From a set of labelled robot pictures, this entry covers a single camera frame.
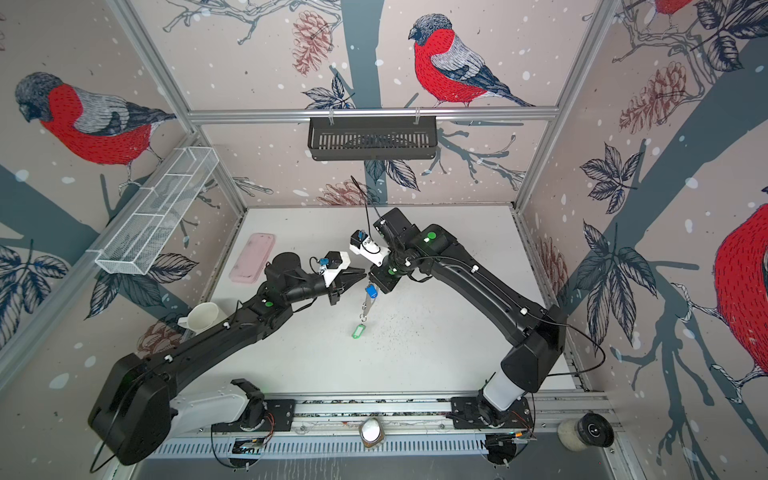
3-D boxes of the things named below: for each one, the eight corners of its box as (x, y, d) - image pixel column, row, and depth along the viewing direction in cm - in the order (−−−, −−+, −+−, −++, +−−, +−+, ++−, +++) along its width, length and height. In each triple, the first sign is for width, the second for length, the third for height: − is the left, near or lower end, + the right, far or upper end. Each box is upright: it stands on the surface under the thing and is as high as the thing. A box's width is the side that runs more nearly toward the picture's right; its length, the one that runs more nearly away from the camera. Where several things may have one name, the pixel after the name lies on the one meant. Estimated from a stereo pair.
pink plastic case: (230, 281, 102) (226, 277, 99) (253, 238, 115) (250, 232, 112) (257, 283, 101) (254, 279, 99) (277, 239, 114) (274, 234, 112)
